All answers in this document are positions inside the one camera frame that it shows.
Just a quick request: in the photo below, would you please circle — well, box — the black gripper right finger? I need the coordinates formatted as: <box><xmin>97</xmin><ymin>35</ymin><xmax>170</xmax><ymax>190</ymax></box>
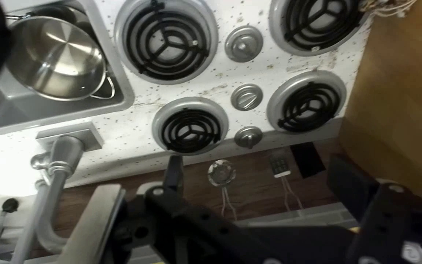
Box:
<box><xmin>327</xmin><ymin>153</ymin><xmax>422</xmax><ymax>264</ymax></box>

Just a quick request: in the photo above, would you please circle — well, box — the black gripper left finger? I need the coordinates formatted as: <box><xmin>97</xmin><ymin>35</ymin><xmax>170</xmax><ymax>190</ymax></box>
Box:
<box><xmin>107</xmin><ymin>153</ymin><xmax>271</xmax><ymax>264</ymax></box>

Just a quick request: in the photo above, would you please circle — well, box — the wooden toy kitchen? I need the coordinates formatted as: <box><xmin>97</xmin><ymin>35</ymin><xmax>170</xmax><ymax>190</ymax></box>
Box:
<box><xmin>0</xmin><ymin>0</ymin><xmax>422</xmax><ymax>264</ymax></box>

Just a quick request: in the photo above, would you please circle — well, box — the grey toy faucet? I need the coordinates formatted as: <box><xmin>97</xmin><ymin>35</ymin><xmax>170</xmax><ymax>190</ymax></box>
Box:
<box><xmin>10</xmin><ymin>121</ymin><xmax>105</xmax><ymax>264</ymax></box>

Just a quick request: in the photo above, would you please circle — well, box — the grey toy sink basin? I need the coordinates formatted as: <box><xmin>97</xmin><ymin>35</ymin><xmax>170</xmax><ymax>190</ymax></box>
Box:
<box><xmin>0</xmin><ymin>0</ymin><xmax>136</xmax><ymax>136</ymax></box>

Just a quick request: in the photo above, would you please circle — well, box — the small steel pot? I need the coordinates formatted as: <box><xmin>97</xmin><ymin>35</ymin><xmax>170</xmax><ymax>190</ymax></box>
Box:
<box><xmin>3</xmin><ymin>13</ymin><xmax>117</xmax><ymax>102</ymax></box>

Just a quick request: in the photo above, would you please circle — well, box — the round grey hanging utensil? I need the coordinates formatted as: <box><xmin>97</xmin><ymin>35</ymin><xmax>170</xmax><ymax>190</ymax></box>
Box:
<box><xmin>207</xmin><ymin>158</ymin><xmax>239</xmax><ymax>219</ymax></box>

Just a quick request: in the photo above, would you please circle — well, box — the black coil stove burner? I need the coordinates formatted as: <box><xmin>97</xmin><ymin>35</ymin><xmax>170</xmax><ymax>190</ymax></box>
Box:
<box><xmin>268</xmin><ymin>0</ymin><xmax>374</xmax><ymax>57</ymax></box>
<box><xmin>265</xmin><ymin>68</ymin><xmax>349</xmax><ymax>134</ymax></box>
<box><xmin>113</xmin><ymin>0</ymin><xmax>220</xmax><ymax>85</ymax></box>
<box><xmin>151</xmin><ymin>95</ymin><xmax>230</xmax><ymax>155</ymax></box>

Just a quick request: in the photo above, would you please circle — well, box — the black hanging spatula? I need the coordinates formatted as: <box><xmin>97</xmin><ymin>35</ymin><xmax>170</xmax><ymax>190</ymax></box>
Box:
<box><xmin>289</xmin><ymin>142</ymin><xmax>327</xmax><ymax>178</ymax></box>

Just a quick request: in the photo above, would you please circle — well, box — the grey round stove knob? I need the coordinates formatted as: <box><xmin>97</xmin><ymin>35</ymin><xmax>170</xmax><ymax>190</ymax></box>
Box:
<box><xmin>223</xmin><ymin>23</ymin><xmax>265</xmax><ymax>63</ymax></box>
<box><xmin>228</xmin><ymin>82</ymin><xmax>265</xmax><ymax>111</ymax></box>
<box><xmin>233</xmin><ymin>124</ymin><xmax>265</xmax><ymax>149</ymax></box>

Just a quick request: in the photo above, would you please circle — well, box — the grey hanging spatula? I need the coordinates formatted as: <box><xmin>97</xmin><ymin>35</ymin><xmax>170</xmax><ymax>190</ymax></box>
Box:
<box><xmin>268</xmin><ymin>151</ymin><xmax>303</xmax><ymax>211</ymax></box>

